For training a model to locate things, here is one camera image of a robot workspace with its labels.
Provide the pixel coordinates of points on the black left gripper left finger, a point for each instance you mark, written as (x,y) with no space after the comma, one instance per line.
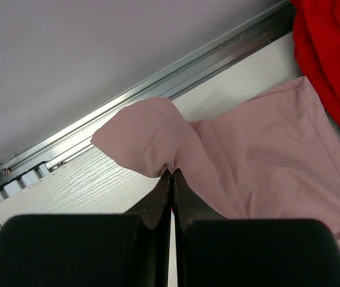
(128,249)

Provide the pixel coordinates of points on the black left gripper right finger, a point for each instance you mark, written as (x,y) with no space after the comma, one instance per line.
(215,251)

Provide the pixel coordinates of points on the light pink trousers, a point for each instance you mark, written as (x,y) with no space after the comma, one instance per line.
(274,156)

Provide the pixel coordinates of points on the folded red trousers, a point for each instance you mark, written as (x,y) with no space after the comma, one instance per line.
(316,33)

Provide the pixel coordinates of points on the left table edge rail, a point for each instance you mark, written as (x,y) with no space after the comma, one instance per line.
(36,162)

